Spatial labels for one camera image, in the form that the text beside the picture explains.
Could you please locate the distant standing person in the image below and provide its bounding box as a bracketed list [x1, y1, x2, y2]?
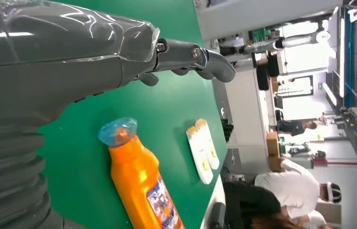
[277, 120, 318, 137]

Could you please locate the orange detergent bottle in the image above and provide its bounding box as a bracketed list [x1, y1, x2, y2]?
[98, 117, 185, 229]

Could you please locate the seated person at laptop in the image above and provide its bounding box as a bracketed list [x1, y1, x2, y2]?
[222, 181, 305, 229]

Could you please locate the person wearing headset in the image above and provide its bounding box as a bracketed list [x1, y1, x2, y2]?
[254, 158, 342, 222]

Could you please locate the white shampoo bottle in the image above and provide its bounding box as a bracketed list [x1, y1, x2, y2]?
[194, 118, 220, 171]
[186, 125, 214, 186]

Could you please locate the brown cardboard box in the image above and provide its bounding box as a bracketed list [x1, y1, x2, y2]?
[266, 132, 280, 157]
[268, 156, 285, 173]

